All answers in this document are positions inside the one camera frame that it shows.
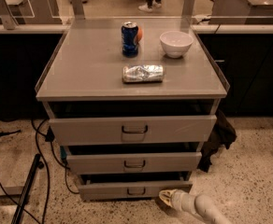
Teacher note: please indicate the grey drawer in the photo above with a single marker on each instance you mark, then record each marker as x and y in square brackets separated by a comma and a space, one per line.
[129, 190]
[133, 163]
[109, 131]

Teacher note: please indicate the yellowish padded gripper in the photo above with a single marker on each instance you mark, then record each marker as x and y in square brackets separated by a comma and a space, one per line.
[178, 199]

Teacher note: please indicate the dark cloth on floor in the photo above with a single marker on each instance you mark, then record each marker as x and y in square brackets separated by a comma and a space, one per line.
[222, 134]

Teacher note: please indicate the white bowl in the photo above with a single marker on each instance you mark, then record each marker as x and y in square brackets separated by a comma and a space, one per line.
[175, 43]

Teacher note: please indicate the back right metal table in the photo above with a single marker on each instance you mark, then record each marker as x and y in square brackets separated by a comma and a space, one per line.
[242, 12]

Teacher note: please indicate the grey drawer cabinet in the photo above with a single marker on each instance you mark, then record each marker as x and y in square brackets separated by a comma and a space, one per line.
[85, 81]

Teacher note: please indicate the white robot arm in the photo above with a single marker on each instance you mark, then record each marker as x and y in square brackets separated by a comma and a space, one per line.
[199, 206]

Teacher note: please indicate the orange fruit behind can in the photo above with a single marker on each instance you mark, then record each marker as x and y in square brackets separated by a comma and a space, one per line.
[139, 34]

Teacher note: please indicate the black bar on floor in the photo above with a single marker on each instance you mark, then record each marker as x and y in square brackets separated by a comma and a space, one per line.
[17, 218]

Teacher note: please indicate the blue soda can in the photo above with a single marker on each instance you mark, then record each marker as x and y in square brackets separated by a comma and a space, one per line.
[129, 39]

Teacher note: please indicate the crushed silver can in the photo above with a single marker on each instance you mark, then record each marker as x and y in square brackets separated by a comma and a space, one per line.
[143, 73]

